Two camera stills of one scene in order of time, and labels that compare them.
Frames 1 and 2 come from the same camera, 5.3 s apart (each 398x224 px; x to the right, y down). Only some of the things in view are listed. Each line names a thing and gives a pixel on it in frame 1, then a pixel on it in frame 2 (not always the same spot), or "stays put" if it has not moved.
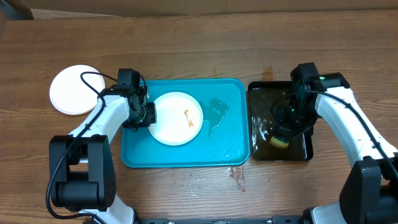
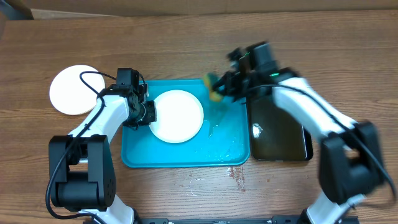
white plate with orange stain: x=179 y=119 stays put
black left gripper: x=152 y=117 stays put
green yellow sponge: x=279 y=142 -> x=210 y=79
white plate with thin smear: x=70 y=94 stays put
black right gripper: x=284 y=126 -> x=231 y=83
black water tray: x=266 y=99 stays put
